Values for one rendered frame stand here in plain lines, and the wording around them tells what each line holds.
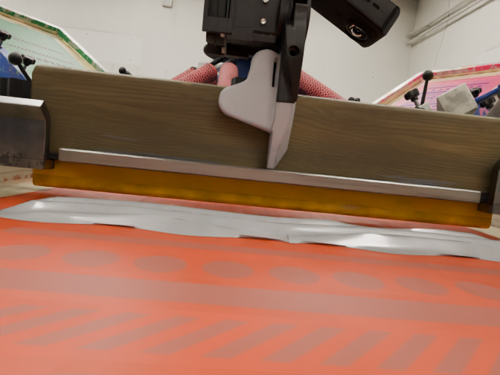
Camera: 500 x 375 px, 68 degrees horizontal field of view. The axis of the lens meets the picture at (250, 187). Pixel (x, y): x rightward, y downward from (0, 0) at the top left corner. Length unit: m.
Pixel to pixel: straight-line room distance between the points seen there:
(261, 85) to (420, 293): 0.19
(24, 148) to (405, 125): 0.31
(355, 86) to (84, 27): 3.20
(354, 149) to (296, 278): 0.18
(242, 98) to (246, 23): 0.06
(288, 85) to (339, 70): 4.46
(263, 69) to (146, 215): 0.15
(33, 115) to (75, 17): 4.69
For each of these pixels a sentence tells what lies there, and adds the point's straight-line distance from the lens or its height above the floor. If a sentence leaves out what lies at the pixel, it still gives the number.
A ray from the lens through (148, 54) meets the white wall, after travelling 4.68.
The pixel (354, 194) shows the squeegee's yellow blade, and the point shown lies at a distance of 0.34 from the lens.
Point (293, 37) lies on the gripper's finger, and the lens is 0.29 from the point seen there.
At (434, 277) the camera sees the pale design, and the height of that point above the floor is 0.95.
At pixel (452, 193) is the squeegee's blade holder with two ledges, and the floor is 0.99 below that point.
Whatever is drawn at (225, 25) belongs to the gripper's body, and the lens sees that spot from 0.31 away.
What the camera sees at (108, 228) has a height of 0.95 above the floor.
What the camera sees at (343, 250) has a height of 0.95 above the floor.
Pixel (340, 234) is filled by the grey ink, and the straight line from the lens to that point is 0.26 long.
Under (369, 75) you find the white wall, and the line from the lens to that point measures 4.85.
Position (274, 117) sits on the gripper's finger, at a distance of 0.29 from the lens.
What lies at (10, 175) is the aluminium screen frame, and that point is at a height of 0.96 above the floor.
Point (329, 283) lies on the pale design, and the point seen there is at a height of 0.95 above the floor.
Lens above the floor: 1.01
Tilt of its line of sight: 5 degrees down
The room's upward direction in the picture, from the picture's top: 6 degrees clockwise
